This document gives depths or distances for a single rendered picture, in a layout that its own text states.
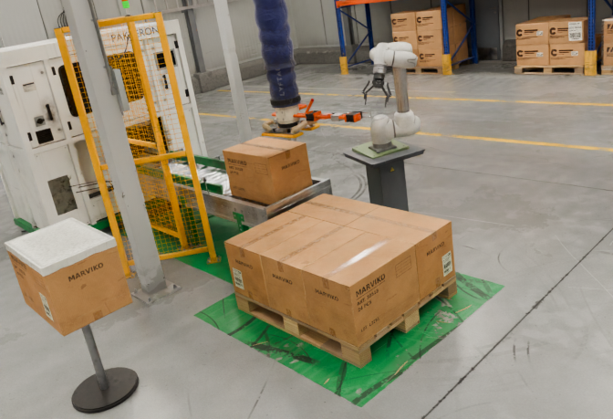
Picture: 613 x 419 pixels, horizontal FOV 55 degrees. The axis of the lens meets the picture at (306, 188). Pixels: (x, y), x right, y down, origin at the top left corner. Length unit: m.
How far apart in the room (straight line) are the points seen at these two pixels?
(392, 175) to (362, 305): 1.70
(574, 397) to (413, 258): 1.14
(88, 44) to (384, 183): 2.46
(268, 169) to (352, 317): 1.56
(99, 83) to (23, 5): 8.55
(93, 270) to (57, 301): 0.23
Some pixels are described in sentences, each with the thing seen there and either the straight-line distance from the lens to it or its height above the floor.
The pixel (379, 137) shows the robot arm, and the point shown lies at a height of 0.89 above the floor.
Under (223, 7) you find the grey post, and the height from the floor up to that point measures 1.98.
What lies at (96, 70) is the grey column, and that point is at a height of 1.79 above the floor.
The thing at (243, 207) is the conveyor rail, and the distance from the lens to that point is 4.68.
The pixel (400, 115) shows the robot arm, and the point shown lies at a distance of 4.78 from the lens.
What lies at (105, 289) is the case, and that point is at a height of 0.77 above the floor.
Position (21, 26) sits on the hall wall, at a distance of 12.87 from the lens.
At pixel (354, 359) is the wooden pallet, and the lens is 3.61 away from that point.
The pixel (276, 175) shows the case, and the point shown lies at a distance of 4.55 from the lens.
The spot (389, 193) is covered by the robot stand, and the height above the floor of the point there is 0.41.
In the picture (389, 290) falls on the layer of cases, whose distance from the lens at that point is 3.61.
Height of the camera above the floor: 2.17
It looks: 19 degrees down
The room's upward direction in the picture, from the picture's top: 9 degrees counter-clockwise
